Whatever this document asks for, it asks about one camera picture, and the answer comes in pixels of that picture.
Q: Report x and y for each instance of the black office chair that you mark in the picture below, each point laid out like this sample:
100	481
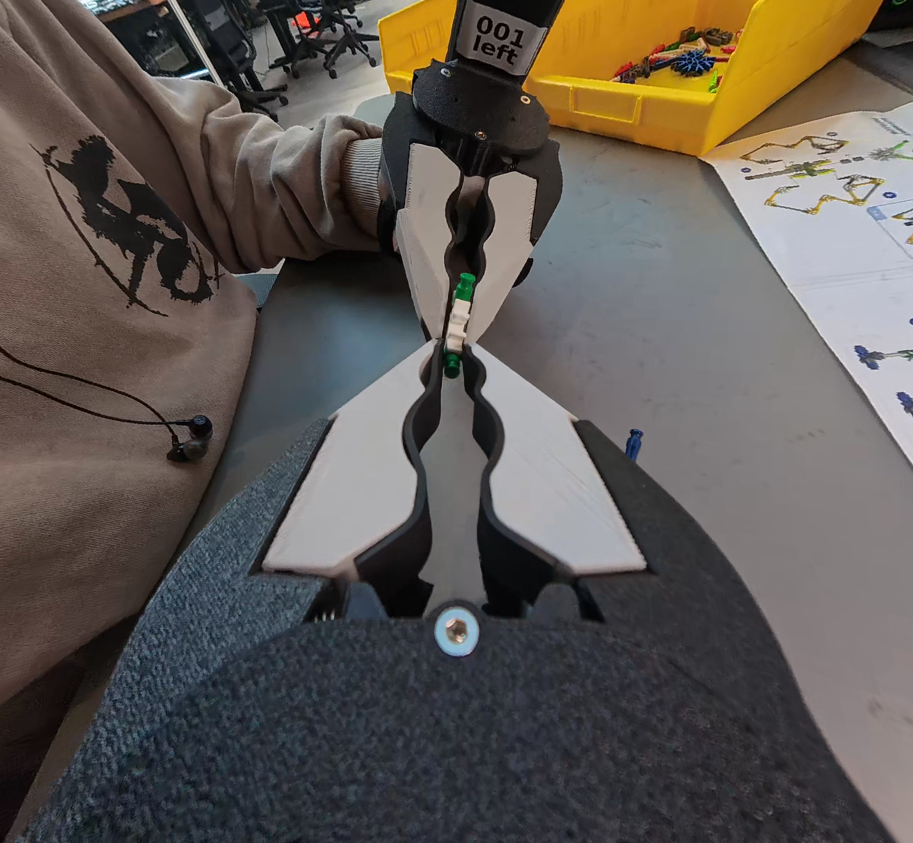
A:
221	15
321	1

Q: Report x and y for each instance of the white snowflake toy connector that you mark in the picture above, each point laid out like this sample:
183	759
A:
458	322

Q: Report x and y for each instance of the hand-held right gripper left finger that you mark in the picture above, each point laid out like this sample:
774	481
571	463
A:
343	494

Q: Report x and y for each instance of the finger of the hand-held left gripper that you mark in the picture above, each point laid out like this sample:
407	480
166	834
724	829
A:
425	230
507	230

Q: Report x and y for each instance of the pile of toy pieces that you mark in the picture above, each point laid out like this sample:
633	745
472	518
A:
685	58

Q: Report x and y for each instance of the yellow plastic bin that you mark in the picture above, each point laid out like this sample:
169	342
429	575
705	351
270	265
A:
414	30
799	15

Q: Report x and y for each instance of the grey desk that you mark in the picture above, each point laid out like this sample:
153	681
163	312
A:
713	358

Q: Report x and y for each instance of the blue toy rod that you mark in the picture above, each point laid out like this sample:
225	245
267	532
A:
632	444

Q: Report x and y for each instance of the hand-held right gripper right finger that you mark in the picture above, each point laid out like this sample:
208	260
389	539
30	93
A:
564	494

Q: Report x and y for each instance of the short green toy rod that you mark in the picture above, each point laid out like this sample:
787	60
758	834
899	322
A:
452	365
465	285

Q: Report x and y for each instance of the printed instruction sheet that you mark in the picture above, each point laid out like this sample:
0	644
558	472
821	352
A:
842	244

